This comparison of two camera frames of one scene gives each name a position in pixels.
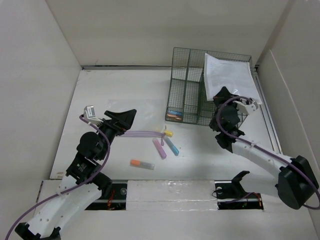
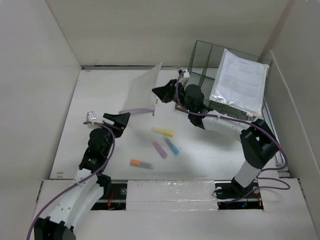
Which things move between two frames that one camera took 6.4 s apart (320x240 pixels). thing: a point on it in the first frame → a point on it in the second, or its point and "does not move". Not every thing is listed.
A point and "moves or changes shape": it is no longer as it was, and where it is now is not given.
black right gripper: (223, 95) → (165, 92)
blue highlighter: (174, 149) does not move
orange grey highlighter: (138, 163) does not move
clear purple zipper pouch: (149, 121) → (141, 96)
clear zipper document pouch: (237, 77) moves or changes shape
